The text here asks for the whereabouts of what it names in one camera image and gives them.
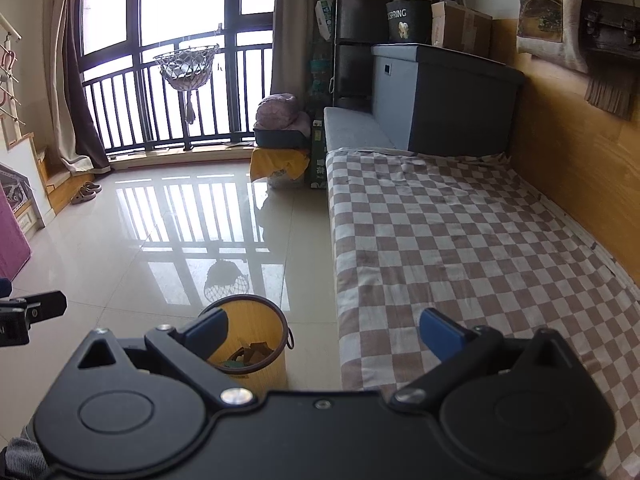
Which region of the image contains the grey cushion pad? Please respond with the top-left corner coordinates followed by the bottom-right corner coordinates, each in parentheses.
top-left (323, 107), bottom-right (393, 152)

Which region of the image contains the brown left curtain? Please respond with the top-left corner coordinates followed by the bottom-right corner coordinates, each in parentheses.
top-left (42, 0), bottom-right (111, 174)

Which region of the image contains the green cardboard box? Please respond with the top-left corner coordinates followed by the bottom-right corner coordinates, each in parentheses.
top-left (308, 119), bottom-right (326, 190)

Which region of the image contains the black round spring box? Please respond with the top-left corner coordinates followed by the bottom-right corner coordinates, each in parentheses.
top-left (386, 0), bottom-right (433, 44)

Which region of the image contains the grey storage box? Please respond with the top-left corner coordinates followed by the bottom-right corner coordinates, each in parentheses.
top-left (372, 44), bottom-right (525, 157)

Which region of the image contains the brown white checkered cloth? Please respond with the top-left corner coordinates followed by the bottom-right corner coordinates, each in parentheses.
top-left (326, 148), bottom-right (639, 479)

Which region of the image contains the trash pile in bin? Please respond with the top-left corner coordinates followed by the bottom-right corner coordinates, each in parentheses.
top-left (221, 341), bottom-right (273, 368)

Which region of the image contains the wooden step shelf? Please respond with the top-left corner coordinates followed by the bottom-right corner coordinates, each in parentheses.
top-left (22, 132), bottom-right (94, 214)

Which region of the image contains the purple furniture panel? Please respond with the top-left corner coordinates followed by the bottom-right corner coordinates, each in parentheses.
top-left (0, 188), bottom-right (32, 280)

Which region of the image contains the wall hanging tapestry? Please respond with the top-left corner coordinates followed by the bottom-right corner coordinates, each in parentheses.
top-left (487, 0), bottom-right (640, 122)

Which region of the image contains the black balcony railing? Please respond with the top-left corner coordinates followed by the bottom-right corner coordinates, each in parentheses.
top-left (82, 40), bottom-right (272, 156)

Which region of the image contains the hanging net basket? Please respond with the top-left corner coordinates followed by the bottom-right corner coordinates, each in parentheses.
top-left (154, 44), bottom-right (219, 125)

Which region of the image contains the yellow cloth covered stool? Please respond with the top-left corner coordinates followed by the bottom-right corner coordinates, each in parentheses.
top-left (250, 148), bottom-right (310, 188)

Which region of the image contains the yellow bamboo trash bin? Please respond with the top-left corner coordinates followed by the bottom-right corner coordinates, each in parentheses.
top-left (201, 295), bottom-right (294, 399)

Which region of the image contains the pair of brown shoes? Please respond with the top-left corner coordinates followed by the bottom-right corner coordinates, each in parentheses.
top-left (70, 181), bottom-right (102, 205)

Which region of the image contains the brown cardboard box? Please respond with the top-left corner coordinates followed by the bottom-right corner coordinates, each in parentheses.
top-left (432, 0), bottom-right (494, 58)

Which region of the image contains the black drawer tower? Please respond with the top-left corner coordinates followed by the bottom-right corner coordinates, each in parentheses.
top-left (330, 0), bottom-right (392, 112)

